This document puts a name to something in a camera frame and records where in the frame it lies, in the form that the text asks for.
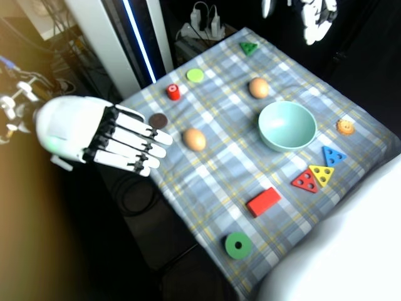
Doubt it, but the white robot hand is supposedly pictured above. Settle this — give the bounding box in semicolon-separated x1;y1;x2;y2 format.
33;95;174;178
261;0;339;46

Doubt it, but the brown egg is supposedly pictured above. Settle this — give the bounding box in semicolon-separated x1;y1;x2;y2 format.
248;77;270;100
182;127;207;152

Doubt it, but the mint green bowl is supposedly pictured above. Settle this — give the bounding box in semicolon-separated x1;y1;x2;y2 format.
258;100;318;154

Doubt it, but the green triangle block with holes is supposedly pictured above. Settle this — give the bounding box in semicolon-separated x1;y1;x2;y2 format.
239;41;259;57

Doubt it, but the white pillar with blue light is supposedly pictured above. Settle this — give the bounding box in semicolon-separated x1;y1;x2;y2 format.
64;0;175;100

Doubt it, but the brown toy sandwich cookie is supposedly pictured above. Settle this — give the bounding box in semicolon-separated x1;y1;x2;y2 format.
148;112;169;129

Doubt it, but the white plug-in charger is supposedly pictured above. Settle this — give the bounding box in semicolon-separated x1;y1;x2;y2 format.
190;2;205;31
209;5;221;36

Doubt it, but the tan toy butter cookie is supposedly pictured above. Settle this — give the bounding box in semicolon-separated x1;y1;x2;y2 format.
336;119;356;136

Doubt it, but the red cylinder block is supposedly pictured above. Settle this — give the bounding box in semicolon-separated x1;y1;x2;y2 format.
165;83;182;102

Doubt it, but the white power strip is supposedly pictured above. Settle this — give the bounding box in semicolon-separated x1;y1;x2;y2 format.
180;22;227;41

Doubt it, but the lime green toy cookie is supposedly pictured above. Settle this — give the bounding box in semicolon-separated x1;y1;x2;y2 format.
185;68;205;83

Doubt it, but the blue triangle block with holes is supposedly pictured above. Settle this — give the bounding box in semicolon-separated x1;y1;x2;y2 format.
321;145;348;168

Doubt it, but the yellow triangle block with holes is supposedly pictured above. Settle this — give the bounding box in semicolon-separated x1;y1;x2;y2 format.
308;164;335;188

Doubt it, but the red triangle block with holes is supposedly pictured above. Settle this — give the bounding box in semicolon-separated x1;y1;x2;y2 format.
291;169;319;194

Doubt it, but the blue plaid cloth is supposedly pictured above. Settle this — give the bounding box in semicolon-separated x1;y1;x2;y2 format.
120;27;396;301

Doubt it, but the red rectangular block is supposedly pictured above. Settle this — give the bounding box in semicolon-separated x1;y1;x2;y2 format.
246;186;283;218

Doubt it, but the white rounded shell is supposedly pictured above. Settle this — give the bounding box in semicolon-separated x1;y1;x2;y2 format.
255;156;401;301

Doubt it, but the green ring block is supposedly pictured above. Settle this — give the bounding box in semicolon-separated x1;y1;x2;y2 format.
224;231;253;261

